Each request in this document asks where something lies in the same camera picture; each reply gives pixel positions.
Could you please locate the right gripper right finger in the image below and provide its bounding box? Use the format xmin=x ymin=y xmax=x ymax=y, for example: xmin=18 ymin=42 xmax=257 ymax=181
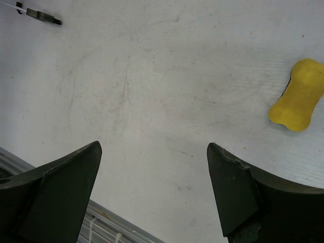
xmin=207 ymin=143 xmax=323 ymax=242

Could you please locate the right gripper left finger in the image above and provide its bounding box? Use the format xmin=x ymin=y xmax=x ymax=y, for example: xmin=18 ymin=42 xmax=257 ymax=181
xmin=1 ymin=141 xmax=102 ymax=242

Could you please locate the yellow whiteboard eraser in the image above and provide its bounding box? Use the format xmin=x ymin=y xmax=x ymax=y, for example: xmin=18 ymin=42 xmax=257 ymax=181
xmin=268 ymin=59 xmax=323 ymax=132

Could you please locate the aluminium rail frame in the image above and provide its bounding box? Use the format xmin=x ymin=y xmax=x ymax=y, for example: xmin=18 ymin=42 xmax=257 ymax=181
xmin=1 ymin=141 xmax=158 ymax=242

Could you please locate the black wire board stand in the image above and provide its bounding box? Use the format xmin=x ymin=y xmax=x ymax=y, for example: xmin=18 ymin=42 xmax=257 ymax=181
xmin=1 ymin=1 xmax=62 ymax=26

